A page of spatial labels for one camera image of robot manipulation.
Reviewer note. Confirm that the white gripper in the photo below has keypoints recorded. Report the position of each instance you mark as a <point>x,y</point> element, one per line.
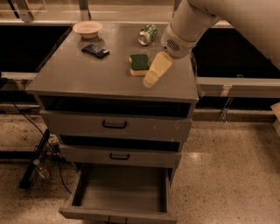
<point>176,44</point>

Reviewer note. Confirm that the green and yellow sponge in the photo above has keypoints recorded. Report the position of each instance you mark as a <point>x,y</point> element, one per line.
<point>139,64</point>

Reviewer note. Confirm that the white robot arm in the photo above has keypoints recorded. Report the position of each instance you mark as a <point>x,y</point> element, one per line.
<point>256,20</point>

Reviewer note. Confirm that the grey drawer cabinet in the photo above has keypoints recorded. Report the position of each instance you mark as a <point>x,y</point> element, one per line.
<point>102,114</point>

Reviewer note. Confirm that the grey middle drawer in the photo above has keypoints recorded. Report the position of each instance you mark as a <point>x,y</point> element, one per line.
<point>112,156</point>

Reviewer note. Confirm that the grey top drawer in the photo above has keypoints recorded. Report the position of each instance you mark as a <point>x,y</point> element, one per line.
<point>93,125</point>

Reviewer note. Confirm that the grey open bottom drawer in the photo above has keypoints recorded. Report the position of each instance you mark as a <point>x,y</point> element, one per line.
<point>119,194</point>

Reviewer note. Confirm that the green soda can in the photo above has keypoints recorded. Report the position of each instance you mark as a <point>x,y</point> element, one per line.
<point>147,34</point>

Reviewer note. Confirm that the beige bowl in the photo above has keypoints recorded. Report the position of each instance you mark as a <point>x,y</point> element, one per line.
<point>87,29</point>

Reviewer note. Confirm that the small plastic bottle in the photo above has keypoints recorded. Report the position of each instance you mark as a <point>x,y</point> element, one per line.
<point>41,169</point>

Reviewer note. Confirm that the black stand leg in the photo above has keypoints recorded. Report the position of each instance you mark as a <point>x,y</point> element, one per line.
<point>25,183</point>

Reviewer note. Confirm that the metal railing frame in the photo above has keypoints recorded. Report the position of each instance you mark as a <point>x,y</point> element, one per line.
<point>239,86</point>

